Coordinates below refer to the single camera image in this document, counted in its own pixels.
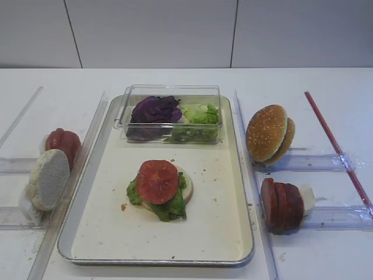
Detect sesame burger bun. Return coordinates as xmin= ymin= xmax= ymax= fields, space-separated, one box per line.
xmin=245 ymin=104 xmax=295 ymax=165

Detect clear plastic container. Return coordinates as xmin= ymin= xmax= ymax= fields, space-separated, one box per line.
xmin=114 ymin=85 xmax=223 ymax=144

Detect clear track under tomatoes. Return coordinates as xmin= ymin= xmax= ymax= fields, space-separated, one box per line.
xmin=0 ymin=157 xmax=37 ymax=176

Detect stack of meat patty slices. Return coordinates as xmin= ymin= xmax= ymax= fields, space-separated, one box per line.
xmin=261 ymin=178 xmax=305 ymax=233

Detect red plastic rod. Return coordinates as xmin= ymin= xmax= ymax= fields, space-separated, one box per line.
xmin=304 ymin=91 xmax=372 ymax=216

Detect clear acrylic divider rail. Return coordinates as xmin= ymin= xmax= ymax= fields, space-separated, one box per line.
xmin=234 ymin=89 xmax=279 ymax=279
xmin=27 ymin=92 xmax=108 ymax=280

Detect metal baking tray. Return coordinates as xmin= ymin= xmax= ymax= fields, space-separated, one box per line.
xmin=57 ymin=97 xmax=254 ymax=266

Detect white pusher block tomato rack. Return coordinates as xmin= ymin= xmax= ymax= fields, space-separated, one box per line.
xmin=38 ymin=135 xmax=48 ymax=153

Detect white pusher block right rack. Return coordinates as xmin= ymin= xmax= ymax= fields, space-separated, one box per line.
xmin=299 ymin=184 xmax=316 ymax=216

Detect round bread slice on tray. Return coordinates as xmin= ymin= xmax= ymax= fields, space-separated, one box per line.
xmin=142 ymin=165 xmax=194 ymax=211

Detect clear acrylic left divider rail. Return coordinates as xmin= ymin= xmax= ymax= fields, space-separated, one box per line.
xmin=27 ymin=92 xmax=108 ymax=280

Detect green lettuce leaf on bread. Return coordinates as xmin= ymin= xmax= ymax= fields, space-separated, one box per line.
xmin=126 ymin=172 xmax=187 ymax=222

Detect green lettuce in container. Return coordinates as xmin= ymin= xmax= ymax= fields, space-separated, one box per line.
xmin=164 ymin=103 xmax=220 ymax=144

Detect stack of tomato slices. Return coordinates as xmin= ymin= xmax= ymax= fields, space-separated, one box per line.
xmin=45 ymin=128 xmax=81 ymax=170

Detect clear track under meat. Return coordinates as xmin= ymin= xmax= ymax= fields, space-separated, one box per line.
xmin=286 ymin=205 xmax=372 ymax=232

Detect clear acrylic right divider rail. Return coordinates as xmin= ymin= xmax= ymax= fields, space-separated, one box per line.
xmin=234 ymin=89 xmax=279 ymax=279

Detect white bread slices stack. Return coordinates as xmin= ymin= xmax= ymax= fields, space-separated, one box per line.
xmin=26 ymin=149 xmax=70 ymax=211

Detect purple cabbage leaves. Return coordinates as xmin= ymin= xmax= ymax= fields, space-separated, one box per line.
xmin=126 ymin=96 xmax=182 ymax=141

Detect clear acrylic far-left rod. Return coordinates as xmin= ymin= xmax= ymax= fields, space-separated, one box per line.
xmin=0 ymin=86 xmax=44 ymax=148

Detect white pusher block bread rack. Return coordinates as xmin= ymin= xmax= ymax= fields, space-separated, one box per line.
xmin=19 ymin=191 xmax=43 ymax=226

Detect clear track under bread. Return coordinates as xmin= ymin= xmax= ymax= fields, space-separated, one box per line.
xmin=0 ymin=206 xmax=48 ymax=230

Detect tomato slice on sandwich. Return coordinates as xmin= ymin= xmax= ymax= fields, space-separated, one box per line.
xmin=136 ymin=160 xmax=178 ymax=205

